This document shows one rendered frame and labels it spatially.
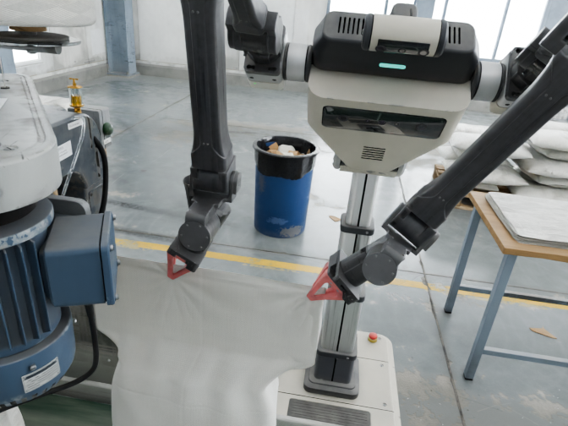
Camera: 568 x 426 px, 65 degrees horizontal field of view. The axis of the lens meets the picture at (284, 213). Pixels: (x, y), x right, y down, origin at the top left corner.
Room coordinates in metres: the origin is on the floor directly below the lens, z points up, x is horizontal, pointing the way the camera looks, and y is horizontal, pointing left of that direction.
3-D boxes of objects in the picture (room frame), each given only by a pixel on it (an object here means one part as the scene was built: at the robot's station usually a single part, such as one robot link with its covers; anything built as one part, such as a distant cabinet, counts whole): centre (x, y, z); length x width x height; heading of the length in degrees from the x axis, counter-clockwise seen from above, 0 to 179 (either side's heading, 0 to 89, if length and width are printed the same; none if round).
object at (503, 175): (3.83, -1.76, 0.33); 0.66 x 0.43 x 0.13; 84
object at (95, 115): (0.98, 0.46, 1.28); 0.08 x 0.05 x 0.09; 84
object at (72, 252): (0.48, 0.25, 1.25); 0.10 x 0.08 x 0.12; 19
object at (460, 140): (3.87, -1.76, 0.57); 0.66 x 0.42 x 0.13; 76
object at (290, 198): (3.05, 0.02, 0.32); 0.51 x 0.48 x 0.65; 174
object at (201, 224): (0.71, 0.14, 1.24); 0.11 x 0.09 x 0.12; 173
